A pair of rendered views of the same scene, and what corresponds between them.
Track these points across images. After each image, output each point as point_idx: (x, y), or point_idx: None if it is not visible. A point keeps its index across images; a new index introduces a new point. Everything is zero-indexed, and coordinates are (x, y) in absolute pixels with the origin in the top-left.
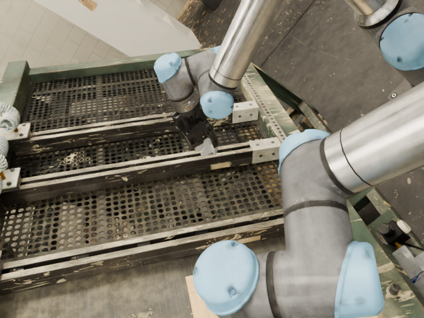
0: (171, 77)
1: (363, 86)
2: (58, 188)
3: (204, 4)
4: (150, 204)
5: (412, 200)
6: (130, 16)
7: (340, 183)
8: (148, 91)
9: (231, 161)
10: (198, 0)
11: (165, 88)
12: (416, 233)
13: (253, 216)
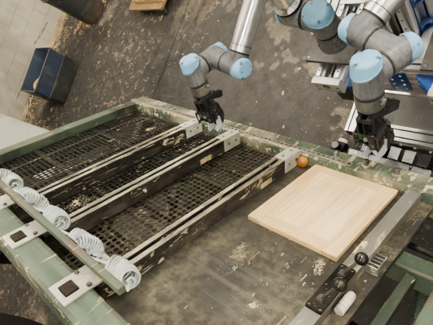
0: (198, 68)
1: (240, 105)
2: (95, 216)
3: (48, 102)
4: (178, 198)
5: None
6: None
7: (381, 19)
8: (96, 145)
9: (212, 153)
10: (38, 101)
11: (192, 77)
12: None
13: (261, 166)
